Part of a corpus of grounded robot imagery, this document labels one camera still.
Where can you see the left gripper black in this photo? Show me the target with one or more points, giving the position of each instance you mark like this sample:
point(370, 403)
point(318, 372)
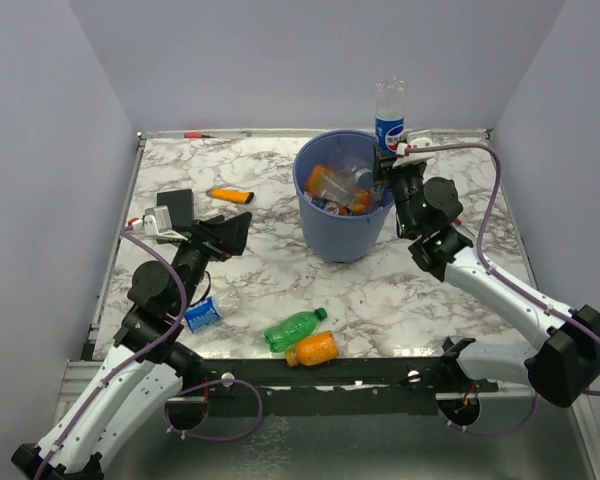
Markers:
point(230, 235)

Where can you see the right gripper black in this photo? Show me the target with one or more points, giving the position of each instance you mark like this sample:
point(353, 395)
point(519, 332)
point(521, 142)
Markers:
point(385, 170)

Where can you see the clear glass jar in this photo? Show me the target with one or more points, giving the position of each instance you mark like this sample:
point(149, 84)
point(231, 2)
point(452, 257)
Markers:
point(351, 167)

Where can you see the blue plastic bin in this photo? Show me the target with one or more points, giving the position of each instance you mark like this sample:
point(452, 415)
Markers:
point(343, 239)

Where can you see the orange label crushed bottle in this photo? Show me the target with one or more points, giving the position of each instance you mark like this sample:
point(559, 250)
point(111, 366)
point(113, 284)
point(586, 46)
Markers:
point(331, 185)

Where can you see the crushed pepsi bottle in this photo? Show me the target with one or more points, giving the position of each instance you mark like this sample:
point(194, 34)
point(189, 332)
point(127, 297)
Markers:
point(211, 310)
point(389, 109)

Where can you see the green plastic bottle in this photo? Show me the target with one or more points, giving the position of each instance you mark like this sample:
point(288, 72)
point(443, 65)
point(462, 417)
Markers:
point(293, 329)

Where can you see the orange juice bottle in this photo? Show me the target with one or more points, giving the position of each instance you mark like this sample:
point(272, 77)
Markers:
point(314, 350)

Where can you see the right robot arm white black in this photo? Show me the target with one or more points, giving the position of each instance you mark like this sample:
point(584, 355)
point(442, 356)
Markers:
point(561, 358)

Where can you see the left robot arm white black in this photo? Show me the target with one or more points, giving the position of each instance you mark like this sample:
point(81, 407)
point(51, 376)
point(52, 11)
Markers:
point(146, 365)

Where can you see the orange utility knife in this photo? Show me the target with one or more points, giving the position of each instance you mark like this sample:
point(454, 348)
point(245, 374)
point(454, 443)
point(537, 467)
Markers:
point(233, 196)

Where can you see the black flat box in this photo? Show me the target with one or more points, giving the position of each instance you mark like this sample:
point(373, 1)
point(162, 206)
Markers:
point(180, 205)

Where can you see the black base bar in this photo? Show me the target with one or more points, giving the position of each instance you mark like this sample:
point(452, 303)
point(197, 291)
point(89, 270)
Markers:
point(348, 386)

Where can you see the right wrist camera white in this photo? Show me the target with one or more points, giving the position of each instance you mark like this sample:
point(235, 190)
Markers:
point(409, 146)

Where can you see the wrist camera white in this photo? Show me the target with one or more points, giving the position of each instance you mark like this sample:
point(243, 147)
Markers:
point(155, 223)
point(409, 146)

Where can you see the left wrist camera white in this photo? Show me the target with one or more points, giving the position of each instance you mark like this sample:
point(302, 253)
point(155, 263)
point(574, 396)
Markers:
point(155, 223)

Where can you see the red marker on rail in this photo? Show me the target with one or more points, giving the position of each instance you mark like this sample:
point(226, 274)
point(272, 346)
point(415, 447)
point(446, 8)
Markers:
point(197, 135)

